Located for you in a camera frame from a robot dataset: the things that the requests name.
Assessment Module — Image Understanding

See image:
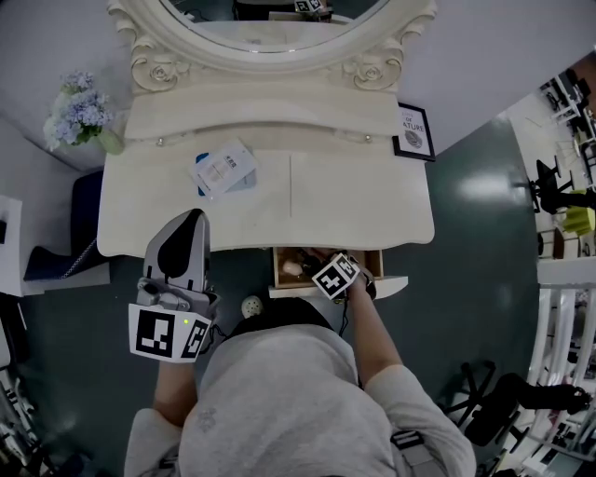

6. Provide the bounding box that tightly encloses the wooden drawer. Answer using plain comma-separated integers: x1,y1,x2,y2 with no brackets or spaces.
267,246,410,300

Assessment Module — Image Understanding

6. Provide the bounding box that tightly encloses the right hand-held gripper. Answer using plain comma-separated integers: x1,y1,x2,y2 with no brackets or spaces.
310,251,378,301

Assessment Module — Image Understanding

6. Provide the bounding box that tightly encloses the black hair clip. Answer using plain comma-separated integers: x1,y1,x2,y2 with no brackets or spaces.
296,249,328,275

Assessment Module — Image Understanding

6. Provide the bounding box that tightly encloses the black strap buckle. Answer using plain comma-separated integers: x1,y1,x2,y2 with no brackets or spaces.
390,429,424,452

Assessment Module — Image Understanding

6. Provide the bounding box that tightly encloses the white office desk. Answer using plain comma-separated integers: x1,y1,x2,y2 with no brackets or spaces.
538,68,596,128

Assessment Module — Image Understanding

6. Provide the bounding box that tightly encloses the pale green vase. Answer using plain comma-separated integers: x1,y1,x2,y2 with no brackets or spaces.
98,129,127,157

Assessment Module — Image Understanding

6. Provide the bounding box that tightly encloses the black office chair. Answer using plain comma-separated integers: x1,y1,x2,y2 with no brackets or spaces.
440,360,589,449
529,157,596,216

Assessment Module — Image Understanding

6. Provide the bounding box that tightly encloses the black framed picture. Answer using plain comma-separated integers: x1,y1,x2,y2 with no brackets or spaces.
391,102,437,164

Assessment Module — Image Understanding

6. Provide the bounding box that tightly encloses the person's right forearm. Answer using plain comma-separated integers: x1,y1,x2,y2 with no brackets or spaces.
345,279,405,391

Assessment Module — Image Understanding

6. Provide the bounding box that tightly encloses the white railing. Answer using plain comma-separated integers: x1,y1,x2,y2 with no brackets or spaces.
524,257,596,449

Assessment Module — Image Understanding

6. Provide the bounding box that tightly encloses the cream vanity table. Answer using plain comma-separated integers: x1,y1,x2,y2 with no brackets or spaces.
95,85,437,259

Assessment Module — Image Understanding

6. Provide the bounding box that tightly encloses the cream oval mirror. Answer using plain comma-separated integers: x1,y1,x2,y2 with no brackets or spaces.
106,0,440,98

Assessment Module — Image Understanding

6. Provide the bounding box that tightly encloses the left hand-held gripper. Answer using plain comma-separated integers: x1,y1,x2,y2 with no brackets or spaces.
128,210,221,364

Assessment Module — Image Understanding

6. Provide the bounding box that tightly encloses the pale blue flower bouquet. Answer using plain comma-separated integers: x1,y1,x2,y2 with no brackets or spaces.
42,70,115,152

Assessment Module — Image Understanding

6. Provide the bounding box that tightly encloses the white sachet packet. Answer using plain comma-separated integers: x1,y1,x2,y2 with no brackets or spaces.
189,141,259,198

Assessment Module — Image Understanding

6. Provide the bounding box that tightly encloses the white perforated clog shoe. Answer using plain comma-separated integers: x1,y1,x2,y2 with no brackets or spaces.
240,294,266,320

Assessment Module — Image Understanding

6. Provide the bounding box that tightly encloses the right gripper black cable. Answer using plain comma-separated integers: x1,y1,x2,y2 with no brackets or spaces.
332,296,351,337

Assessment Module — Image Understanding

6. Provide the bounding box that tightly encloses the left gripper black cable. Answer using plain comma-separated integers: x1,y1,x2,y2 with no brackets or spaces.
203,322,228,351

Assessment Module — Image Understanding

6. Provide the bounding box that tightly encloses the navy upholstered chair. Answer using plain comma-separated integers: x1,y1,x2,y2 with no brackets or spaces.
22,169,107,281

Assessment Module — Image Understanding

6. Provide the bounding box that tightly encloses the person's left forearm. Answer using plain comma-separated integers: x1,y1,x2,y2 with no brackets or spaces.
152,357,200,429

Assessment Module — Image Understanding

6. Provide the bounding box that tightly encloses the lime green table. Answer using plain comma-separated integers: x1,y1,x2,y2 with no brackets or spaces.
562,187,596,238

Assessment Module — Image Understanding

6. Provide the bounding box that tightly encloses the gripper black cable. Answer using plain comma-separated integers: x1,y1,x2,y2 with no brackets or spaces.
332,296,351,337
203,322,228,351

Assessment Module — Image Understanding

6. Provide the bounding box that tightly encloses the person's grey shirt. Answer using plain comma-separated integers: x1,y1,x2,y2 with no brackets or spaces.
123,322,479,477

